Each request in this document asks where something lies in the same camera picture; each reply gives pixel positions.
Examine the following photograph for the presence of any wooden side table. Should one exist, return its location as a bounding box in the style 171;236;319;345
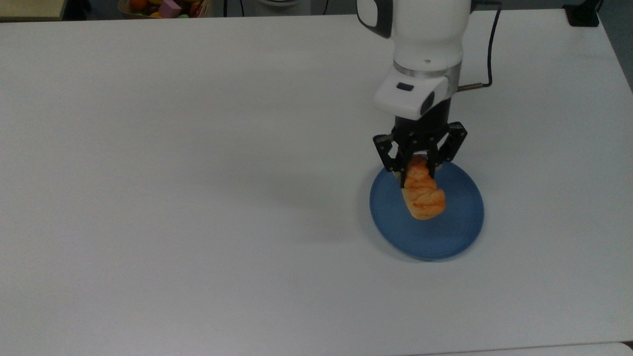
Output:
0;0;68;23

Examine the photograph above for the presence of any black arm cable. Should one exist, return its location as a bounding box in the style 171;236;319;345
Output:
457;0;503;93

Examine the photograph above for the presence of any orange braided bread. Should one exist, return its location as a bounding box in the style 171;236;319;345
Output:
401;154;447;221

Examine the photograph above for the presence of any blue round plate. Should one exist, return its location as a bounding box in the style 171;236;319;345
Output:
369;161;485;262

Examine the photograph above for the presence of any basket of toy food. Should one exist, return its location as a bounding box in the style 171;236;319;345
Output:
118;0;213;19

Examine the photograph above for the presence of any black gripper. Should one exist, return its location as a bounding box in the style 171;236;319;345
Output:
372;98;468;189

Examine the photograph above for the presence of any white round object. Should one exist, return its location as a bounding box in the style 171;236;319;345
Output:
256;0;312;16

